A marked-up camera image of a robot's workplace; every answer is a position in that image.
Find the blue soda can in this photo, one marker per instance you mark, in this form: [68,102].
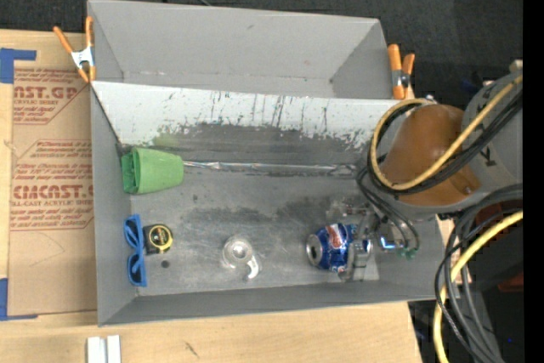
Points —
[331,244]

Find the blue sunglasses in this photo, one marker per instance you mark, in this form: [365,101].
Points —
[135,234]

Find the clear glass mug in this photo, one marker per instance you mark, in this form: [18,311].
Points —
[238,254]

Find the green plastic cup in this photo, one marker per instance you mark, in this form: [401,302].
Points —
[155,172]

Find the brown cardboard board red print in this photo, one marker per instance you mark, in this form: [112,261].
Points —
[51,259]

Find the black and yellow tape measure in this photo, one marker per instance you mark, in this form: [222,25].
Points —
[158,239]

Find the grey metal bin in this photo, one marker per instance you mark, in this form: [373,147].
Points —
[263,200]

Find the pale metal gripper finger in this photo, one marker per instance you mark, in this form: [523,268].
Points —
[366,228]
[359,256]

